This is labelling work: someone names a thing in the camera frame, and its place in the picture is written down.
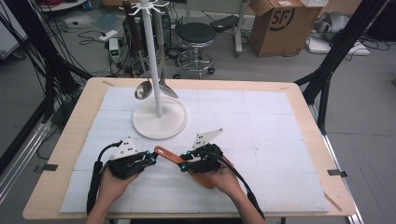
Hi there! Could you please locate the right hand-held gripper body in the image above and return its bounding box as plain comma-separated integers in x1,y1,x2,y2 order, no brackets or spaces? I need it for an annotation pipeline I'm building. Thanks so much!
186,127,226,175

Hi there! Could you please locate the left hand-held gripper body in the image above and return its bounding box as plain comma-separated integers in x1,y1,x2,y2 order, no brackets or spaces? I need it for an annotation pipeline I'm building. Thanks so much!
106,136,148,181

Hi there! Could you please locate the wooden rice paddle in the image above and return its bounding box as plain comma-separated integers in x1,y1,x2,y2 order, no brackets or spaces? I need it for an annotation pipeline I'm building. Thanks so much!
153,146,217,190

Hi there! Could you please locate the white utensil rack stand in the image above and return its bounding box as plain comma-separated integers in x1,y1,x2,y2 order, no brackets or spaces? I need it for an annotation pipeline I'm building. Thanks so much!
120,0,189,140

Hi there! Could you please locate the steel spatula turner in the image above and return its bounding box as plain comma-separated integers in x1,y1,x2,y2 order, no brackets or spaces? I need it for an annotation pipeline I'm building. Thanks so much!
152,8,179,100

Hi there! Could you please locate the steel ladle with brown handle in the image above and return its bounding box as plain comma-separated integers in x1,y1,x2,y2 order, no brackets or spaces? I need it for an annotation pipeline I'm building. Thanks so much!
121,0,154,101

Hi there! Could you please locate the person's left hand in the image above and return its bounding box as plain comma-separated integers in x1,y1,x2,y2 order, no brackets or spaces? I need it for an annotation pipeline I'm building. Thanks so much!
97,167,142,208

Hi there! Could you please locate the light wooden table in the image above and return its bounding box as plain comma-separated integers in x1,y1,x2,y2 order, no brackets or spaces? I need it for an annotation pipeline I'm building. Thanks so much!
21,77,357,220

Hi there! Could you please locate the black tape strip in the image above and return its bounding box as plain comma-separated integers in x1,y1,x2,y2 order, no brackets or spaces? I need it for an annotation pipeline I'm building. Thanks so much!
326,168,348,178
34,163,59,174

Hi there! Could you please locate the white device with green display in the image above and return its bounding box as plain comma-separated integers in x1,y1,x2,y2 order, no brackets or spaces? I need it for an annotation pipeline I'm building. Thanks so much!
108,37,121,63

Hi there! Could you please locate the black computer tower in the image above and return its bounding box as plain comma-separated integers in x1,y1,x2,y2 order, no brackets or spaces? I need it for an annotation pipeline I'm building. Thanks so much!
121,12,172,59

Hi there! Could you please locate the black round stool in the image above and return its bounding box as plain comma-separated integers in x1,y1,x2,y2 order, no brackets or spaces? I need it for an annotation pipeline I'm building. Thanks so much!
173,21,218,80

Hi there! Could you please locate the white power strip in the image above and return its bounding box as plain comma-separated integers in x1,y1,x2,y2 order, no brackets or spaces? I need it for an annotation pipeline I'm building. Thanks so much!
98,29,120,43

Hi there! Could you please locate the tan tape strip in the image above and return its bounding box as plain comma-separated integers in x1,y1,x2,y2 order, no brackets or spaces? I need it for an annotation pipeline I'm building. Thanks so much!
322,191,343,213

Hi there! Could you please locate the black flat laptop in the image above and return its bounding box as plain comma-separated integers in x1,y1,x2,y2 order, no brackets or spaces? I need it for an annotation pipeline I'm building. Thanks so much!
209,14,240,33

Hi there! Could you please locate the brown cardboard box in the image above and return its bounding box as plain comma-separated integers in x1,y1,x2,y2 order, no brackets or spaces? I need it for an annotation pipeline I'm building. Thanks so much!
248,0,323,59

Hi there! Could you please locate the grey bag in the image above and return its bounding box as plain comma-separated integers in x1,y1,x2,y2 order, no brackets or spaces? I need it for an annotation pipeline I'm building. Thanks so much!
312,11,352,43

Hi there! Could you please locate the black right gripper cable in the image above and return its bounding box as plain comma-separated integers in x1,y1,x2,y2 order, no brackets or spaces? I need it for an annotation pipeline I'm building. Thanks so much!
209,148,266,221

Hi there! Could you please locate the aluminium rail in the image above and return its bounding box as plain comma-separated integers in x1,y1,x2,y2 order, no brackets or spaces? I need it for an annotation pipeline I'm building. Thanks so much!
307,104,364,224
0,119,52,204

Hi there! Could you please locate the white metal post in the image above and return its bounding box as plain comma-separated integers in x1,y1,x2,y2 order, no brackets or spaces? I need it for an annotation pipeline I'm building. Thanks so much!
233,0,250,58

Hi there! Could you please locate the black metal stand with cables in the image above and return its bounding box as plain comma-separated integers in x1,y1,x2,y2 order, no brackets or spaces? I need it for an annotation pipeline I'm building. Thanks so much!
0,0,93,124

